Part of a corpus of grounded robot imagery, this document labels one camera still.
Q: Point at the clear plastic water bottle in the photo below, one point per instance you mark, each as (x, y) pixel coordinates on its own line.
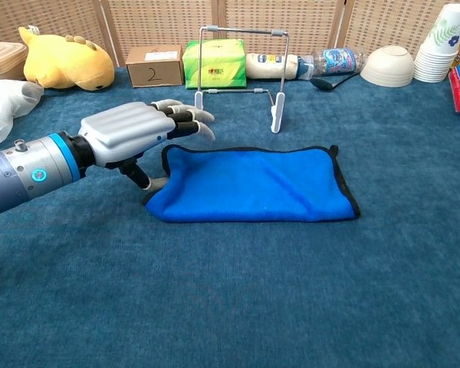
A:
(337, 61)

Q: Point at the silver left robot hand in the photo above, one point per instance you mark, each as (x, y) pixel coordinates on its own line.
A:
(122, 130)

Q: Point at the blue and grey towel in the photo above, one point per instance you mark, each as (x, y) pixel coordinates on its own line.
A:
(253, 184)

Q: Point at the small cardboard box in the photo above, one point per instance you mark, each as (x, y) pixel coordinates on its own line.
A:
(153, 71)

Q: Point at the green tissue pack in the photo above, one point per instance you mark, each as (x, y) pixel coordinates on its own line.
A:
(222, 57)

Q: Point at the beige upturned bowl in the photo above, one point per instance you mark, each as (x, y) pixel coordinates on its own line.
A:
(387, 67)

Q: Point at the yellow plush dinosaur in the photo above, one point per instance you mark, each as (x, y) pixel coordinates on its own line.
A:
(65, 61)

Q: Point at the cream mayonnaise bottle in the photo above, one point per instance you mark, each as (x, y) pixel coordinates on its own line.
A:
(264, 67)

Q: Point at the woven folding screen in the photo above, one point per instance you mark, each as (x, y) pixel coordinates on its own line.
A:
(157, 23)

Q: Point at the blue carpet table cover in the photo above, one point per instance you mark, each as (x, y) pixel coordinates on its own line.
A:
(214, 287)

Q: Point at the dark spoon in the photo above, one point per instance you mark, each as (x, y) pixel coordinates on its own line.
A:
(322, 84)

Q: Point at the beige lidded food container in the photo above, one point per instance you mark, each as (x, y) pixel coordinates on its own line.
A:
(4, 57)

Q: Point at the white plastic bag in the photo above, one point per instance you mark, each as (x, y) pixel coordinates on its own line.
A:
(4, 103)

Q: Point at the stack of white paper cups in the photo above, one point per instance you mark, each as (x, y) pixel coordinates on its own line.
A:
(437, 57)

